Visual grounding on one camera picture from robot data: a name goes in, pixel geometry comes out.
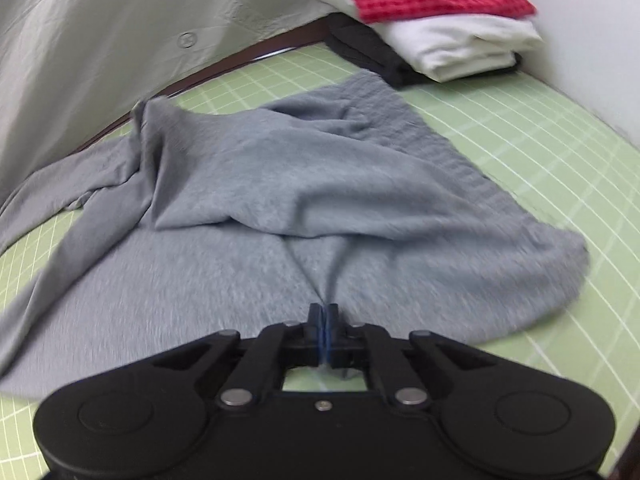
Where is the dark wooden bed frame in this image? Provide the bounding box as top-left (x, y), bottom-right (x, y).
top-left (70, 15), bottom-right (333, 156)

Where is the white folded cloth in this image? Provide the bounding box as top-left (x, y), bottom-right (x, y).
top-left (310, 0), bottom-right (545, 82)

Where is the grey sweater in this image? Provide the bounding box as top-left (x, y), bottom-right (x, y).
top-left (0, 69), bottom-right (591, 401)

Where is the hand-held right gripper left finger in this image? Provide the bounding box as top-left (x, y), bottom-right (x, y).
top-left (144, 303), bottom-right (326, 407)

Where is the green checked bed sheet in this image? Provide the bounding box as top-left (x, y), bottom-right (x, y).
top-left (0, 42), bottom-right (640, 480)

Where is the black folded cloth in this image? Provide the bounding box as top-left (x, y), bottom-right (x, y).
top-left (326, 12), bottom-right (523, 88)

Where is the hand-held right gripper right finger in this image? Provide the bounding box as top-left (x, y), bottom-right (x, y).
top-left (325, 304), bottom-right (502, 407)

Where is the pale printed hanging sheet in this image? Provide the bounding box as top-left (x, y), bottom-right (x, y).
top-left (0, 0), bottom-right (346, 196)

